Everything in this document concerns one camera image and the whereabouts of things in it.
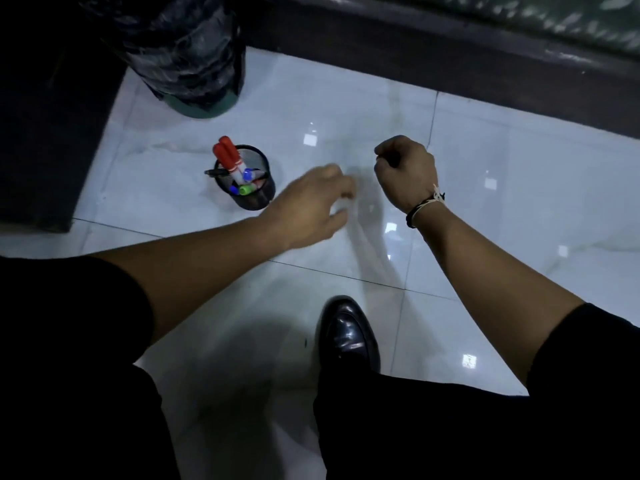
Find person's right hand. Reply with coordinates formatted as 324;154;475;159
374;135;440;214

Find person's left hand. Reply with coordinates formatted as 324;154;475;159
260;164;357;251

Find person's right forearm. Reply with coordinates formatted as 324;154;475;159
414;202;586;388

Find person's left forearm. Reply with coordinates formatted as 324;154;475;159
92;217;281;345

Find white wrist thread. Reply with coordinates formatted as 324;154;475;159
415;185;446;215

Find black mesh pen holder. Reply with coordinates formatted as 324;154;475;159
214;145;276;211

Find dark wooden ledge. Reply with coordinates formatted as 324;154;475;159
240;0;640;140

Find black leather shoe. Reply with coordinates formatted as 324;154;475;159
316;295;382;376

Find red capped marker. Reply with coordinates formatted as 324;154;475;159
219;136;249;179
213;143;246;186

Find green waste bin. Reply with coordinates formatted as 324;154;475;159
161;85;242;120

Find black trousers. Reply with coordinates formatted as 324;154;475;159
0;362;640;480

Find black plastic bin bag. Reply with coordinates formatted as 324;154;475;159
79;0;247;104

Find black shirt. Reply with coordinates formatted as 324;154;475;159
0;254;640;425

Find dark wooden cabinet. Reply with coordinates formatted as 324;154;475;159
0;0;129;234

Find black wrist bracelet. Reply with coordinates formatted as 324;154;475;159
405;194;446;229

